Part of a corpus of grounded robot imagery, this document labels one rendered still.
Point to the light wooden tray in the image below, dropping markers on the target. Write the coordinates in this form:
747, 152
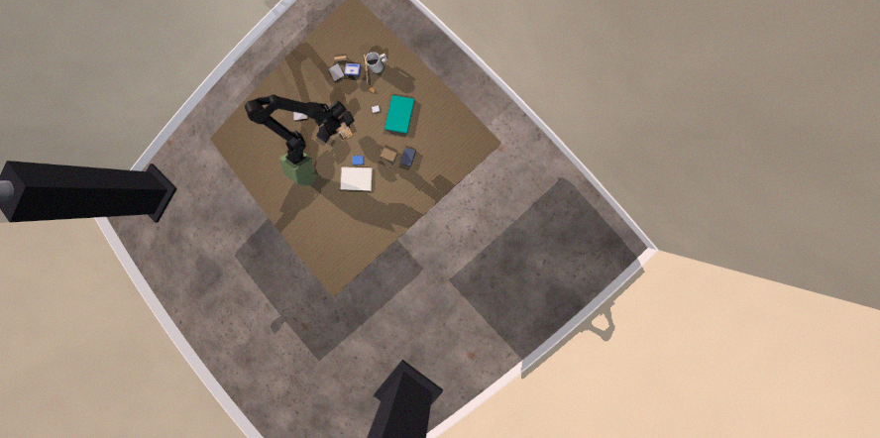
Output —
345, 132

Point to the teal flat rectangular block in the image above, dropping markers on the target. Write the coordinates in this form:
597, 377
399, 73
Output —
399, 114

